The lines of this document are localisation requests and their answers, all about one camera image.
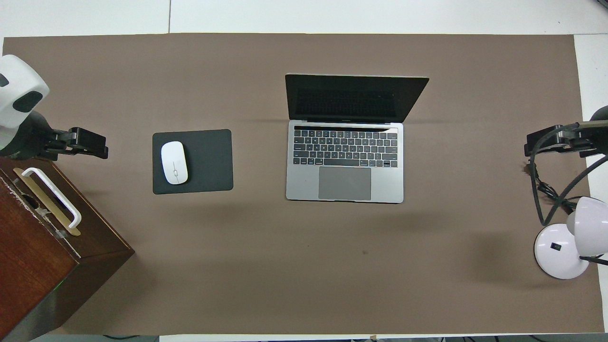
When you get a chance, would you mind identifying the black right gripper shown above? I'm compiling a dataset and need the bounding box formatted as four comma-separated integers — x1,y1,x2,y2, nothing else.
524,105,608,158

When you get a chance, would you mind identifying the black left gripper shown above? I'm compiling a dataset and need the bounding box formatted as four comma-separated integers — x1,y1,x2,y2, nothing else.
9,110,109,160

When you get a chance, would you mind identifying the silver grey laptop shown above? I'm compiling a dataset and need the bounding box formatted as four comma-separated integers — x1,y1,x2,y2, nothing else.
285,74,430,204

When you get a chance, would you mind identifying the white computer mouse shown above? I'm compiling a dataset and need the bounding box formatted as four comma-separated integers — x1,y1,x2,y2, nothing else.
161,141,189,185

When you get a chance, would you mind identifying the black mouse pad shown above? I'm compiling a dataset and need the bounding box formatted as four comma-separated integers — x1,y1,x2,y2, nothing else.
152,129,234,195

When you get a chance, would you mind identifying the white desk lamp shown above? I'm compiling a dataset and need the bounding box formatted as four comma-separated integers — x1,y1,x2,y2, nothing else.
534,196,608,280

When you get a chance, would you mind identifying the dark brown wooden box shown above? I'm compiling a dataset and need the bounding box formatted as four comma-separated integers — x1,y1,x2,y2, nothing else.
0,154,135,342

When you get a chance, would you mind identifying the brown table mat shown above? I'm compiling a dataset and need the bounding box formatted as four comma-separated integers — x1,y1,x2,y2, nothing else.
1,32,605,335

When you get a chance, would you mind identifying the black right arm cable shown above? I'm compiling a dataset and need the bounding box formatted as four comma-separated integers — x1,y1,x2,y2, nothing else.
530,123,608,227

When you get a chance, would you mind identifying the black lamp power cable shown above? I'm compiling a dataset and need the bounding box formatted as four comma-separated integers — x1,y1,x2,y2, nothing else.
524,161,578,214

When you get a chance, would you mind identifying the white box handle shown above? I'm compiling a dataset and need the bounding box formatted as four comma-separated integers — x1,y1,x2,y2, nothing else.
21,167,82,229

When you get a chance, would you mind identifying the gold handle plate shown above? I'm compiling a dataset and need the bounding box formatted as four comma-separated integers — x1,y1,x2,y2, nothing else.
13,167,81,237

